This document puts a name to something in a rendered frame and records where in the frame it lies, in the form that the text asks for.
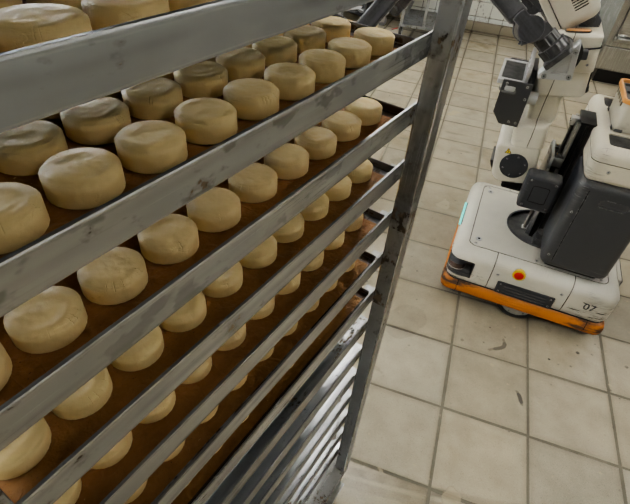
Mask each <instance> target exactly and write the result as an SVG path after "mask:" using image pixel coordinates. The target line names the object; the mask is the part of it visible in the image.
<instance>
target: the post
mask: <svg viewBox="0 0 630 504"><path fill-rule="evenodd" d="M472 1H473V0H440V2H439V7H438V11H437V15H436V20H435V24H434V29H433V33H432V38H431V42H430V47H429V51H428V55H427V60H426V64H425V69H424V73H423V78H422V82H421V87H420V91H419V95H418V100H417V104H416V109H415V113H414V118H413V122H412V127H411V131H410V135H409V140H408V144H407V149H406V153H405V158H404V162H403V167H402V171H401V175H400V180H399V184H398V189H397V193H396V198H395V202H394V206H393V211H392V215H391V220H390V224H389V229H388V233H387V238H386V242H385V246H384V251H383V255H382V260H381V264H380V269H379V273H378V278H377V282H376V286H375V291H374V295H373V300H372V304H371V309H370V313H369V318H368V322H367V326H366V331H365V335H364V340H363V344H362V349H361V353H360V358H359V362H358V366H357V371H356V375H355V380H354V384H353V389H352V393H351V398H350V402H349V406H348V411H347V415H346V420H345V424H344V429H343V433H342V438H341V442H340V446H339V451H338V455H337V460H336V464H335V467H336V468H337V469H339V470H340V471H341V472H343V475H344V474H345V472H346V470H347V469H348V465H349V461H350V458H351V454H352V450H353V446H354V443H355V439H356V435H357V431H358V428H359V424H360V420H361V416H362V413H363V409H364V405H365V401H366V398H367V394H368V390H369V386H370V383H371V379H372V375H373V371H374V368H375V364H376V360H377V356H378V353H379V349H380V345H381V342H382V338H383V334H384V330H385V327H386V323H387V319H388V315H389V312H390V308H391V304H392V300H393V297H394V293H395V289H396V285H397V282H398V278H399V274H400V270H401V267H402V263H403V259H404V255H405V252H406V248H407V244H408V240H409V237H410V233H411V229H412V225H413V222H414V218H415V214H416V211H417V207H418V203H419V199H420V196H421V192H422V188H423V184H424V181H425V177H426V173H427V169H428V166H429V162H430V158H431V154H432V151H433V147H434V143H435V139H436V136H437V132H438V128H439V124H440V121H441V117H442V113H443V109H444V106H445V102H446V98H447V94H448V91H449V87H450V83H451V80H452V76H453V72H454V68H455V65H456V61H457V57H458V53H459V50H460V46H461V42H462V38H463V35H464V31H465V27H466V23H467V20H468V16H469V12H470V8H471V5H472Z"/></svg>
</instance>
